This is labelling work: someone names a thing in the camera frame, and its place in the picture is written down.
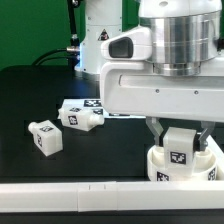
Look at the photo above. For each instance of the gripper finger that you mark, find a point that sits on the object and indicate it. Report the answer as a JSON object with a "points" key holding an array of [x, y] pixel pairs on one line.
{"points": [[207, 129], [156, 129]]}

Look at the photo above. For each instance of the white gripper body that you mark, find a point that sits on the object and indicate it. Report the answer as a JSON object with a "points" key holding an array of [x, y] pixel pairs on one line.
{"points": [[129, 83]]}

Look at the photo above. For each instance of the white round stool seat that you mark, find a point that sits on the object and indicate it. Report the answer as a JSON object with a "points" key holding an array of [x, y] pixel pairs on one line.
{"points": [[204, 166]]}

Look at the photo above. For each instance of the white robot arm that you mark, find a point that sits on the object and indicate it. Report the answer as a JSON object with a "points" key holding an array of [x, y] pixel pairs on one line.
{"points": [[170, 66]]}

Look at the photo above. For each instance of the paper sheet with markers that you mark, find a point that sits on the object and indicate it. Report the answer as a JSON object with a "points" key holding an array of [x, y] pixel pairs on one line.
{"points": [[95, 105]]}

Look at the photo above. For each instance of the black pole with connector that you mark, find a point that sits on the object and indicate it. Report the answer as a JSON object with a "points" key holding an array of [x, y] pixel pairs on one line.
{"points": [[73, 50]]}

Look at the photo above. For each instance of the white right barrier rail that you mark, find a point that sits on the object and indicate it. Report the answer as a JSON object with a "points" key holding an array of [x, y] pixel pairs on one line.
{"points": [[216, 150]]}

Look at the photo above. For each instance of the white barrier rail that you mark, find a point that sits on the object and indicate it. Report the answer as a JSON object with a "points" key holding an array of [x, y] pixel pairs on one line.
{"points": [[110, 196], [216, 150]]}

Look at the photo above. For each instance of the white front barrier rail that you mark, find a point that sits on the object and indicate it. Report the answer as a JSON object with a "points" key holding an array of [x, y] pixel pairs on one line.
{"points": [[110, 196]]}

